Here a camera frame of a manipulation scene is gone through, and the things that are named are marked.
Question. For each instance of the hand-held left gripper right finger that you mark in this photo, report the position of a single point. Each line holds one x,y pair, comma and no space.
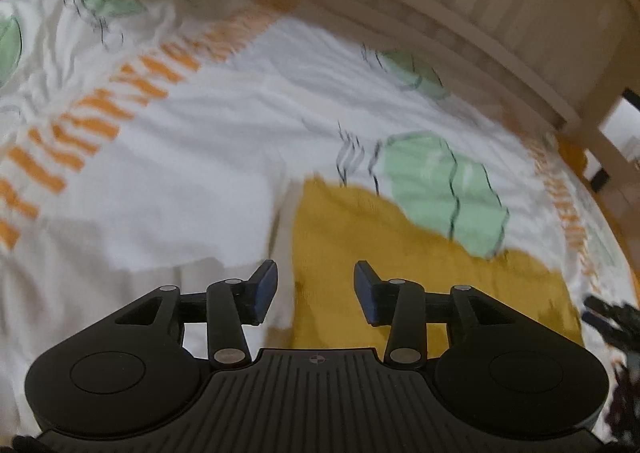
367,295

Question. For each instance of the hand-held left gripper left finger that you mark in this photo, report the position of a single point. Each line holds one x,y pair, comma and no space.
263,290

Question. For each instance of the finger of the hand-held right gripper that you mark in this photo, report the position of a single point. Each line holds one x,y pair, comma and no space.
607,314

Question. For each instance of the yellow long-sleeved sweater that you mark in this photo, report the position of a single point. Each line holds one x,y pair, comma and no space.
400,253

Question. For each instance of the white leaf-printed bedsheet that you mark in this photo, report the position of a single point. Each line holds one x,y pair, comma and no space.
190,143

